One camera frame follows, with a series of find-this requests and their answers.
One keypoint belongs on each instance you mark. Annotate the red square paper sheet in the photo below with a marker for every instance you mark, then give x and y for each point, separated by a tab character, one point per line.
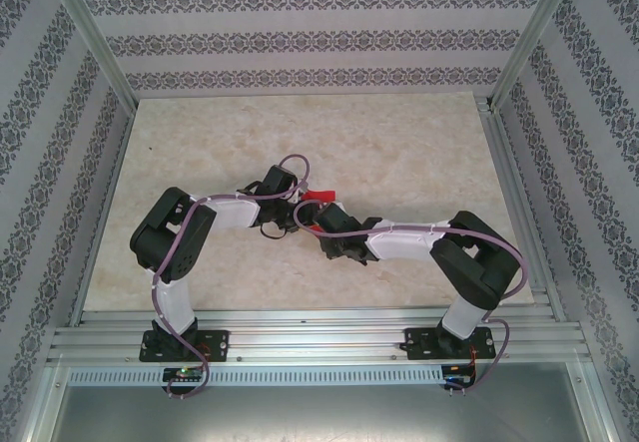
322	196

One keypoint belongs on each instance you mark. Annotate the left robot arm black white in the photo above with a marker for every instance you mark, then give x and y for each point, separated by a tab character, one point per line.
175	232

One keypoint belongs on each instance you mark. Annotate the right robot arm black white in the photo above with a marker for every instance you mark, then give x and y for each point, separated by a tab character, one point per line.
474	267

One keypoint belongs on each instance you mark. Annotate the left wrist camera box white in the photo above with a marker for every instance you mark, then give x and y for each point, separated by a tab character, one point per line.
299	195

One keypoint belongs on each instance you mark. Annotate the aluminium mounting rail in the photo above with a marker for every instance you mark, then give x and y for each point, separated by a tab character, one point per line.
319	334

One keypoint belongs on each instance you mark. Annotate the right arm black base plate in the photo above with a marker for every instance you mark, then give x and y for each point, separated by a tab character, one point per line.
419	344

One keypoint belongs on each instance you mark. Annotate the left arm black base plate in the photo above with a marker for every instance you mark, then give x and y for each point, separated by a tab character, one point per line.
217	344

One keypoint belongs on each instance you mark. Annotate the aluminium frame post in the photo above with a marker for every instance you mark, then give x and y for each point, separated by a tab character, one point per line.
536	33
90	33

